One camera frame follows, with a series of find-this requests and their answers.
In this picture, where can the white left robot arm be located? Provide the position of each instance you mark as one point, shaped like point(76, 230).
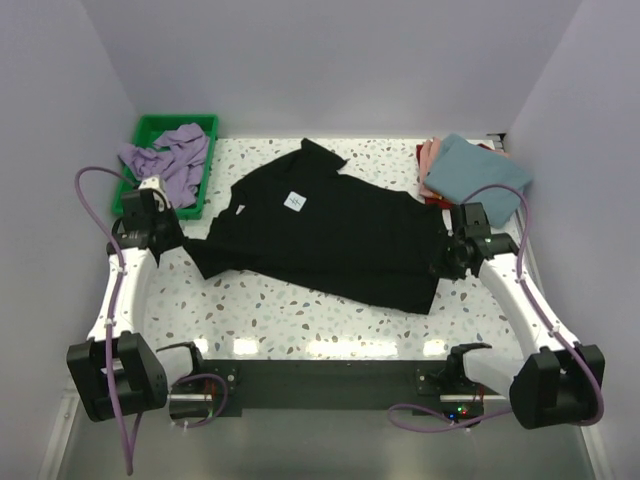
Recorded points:
point(142, 375)

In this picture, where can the folded blue t shirt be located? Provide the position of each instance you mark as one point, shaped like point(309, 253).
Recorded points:
point(461, 168)

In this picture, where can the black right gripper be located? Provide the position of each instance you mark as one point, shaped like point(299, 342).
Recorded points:
point(441, 269)

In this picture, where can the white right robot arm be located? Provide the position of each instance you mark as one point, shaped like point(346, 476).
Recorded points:
point(558, 379)

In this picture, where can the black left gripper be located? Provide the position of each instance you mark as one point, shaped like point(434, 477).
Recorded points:
point(178, 239)

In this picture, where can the crumpled purple t shirt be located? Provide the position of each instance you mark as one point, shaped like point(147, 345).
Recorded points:
point(177, 156)

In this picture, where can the black t shirt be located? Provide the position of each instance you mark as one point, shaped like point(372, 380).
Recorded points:
point(301, 220)

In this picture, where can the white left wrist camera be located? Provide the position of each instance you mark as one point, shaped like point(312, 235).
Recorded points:
point(156, 185)

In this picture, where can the green plastic bin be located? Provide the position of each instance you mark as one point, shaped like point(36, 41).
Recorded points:
point(148, 129)

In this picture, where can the folded pink t shirt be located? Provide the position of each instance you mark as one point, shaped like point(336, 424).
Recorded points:
point(426, 157)

